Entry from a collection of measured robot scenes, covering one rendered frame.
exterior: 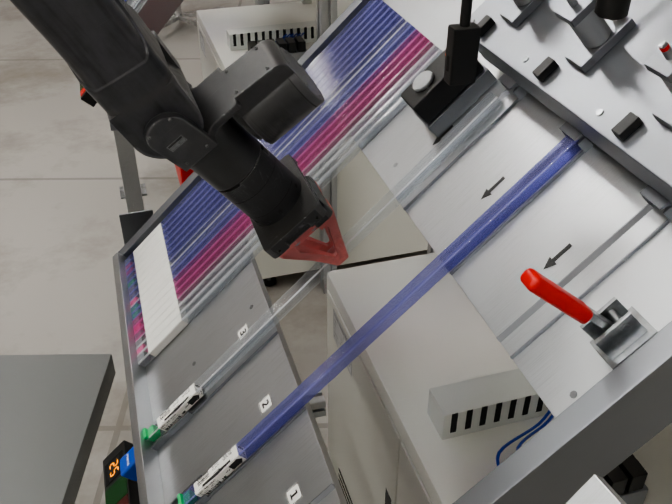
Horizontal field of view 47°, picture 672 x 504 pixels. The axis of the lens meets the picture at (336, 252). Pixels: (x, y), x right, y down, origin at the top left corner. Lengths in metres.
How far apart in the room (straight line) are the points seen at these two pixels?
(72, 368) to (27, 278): 1.30
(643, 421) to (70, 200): 2.44
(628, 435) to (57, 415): 0.77
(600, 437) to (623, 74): 0.26
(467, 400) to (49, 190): 2.15
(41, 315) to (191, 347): 1.42
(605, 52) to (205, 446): 0.52
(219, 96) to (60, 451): 0.58
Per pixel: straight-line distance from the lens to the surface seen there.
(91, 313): 2.26
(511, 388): 1.01
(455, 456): 0.98
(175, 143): 0.61
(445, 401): 0.98
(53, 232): 2.65
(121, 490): 0.91
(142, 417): 0.89
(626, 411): 0.54
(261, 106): 0.63
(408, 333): 1.14
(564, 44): 0.66
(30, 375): 1.18
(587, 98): 0.61
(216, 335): 0.87
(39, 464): 1.06
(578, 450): 0.54
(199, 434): 0.82
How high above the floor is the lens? 1.36
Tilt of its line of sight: 35 degrees down
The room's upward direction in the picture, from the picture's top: straight up
